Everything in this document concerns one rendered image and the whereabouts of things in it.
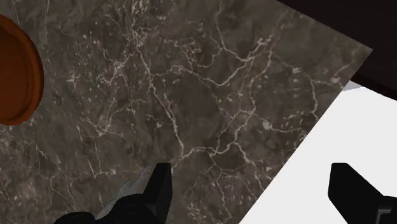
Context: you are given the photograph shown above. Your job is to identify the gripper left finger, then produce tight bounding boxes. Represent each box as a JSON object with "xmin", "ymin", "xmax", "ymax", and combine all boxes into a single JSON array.
[{"xmin": 53, "ymin": 162, "xmax": 173, "ymax": 224}]

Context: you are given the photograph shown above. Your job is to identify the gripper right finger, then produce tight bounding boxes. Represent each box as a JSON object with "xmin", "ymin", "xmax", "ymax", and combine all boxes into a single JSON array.
[{"xmin": 328, "ymin": 162, "xmax": 397, "ymax": 224}]

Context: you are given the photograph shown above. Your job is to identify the brown round bowl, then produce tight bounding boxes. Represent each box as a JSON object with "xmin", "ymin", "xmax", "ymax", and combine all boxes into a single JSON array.
[{"xmin": 0, "ymin": 14, "xmax": 45, "ymax": 127}]

